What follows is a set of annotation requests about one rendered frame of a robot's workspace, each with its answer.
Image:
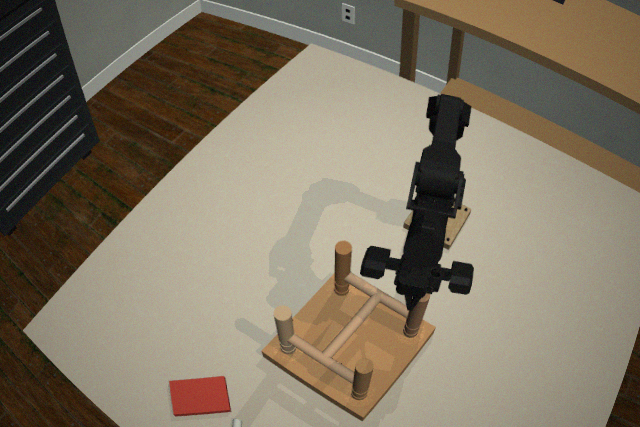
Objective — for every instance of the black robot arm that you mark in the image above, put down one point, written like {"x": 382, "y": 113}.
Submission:
{"x": 439, "y": 169}

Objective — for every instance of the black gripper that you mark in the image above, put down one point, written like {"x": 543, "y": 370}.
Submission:
{"x": 375, "y": 259}

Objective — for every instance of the wooden stool legs with h-shaped crossbars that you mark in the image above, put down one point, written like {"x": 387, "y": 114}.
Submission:
{"x": 361, "y": 376}

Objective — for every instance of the red flat rectangular pad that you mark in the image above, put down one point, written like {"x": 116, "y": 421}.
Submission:
{"x": 199, "y": 396}

